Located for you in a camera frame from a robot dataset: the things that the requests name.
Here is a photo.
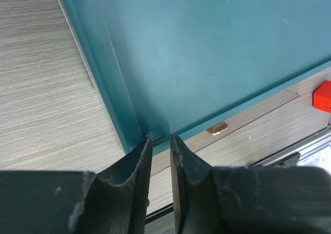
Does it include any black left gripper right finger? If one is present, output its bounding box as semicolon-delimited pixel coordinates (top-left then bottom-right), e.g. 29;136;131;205
170;135;330;233

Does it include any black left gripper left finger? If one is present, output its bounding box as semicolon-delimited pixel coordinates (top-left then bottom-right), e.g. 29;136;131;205
1;134;153;233

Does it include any clear acrylic drawer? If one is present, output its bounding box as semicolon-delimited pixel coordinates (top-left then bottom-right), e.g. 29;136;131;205
147;116;330;214
185;90;299;152

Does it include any orange cube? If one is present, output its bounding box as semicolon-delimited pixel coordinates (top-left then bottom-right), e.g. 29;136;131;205
313;81;331;113

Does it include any teal drawer cabinet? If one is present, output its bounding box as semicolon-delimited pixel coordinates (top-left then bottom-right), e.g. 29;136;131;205
59;0;330;154

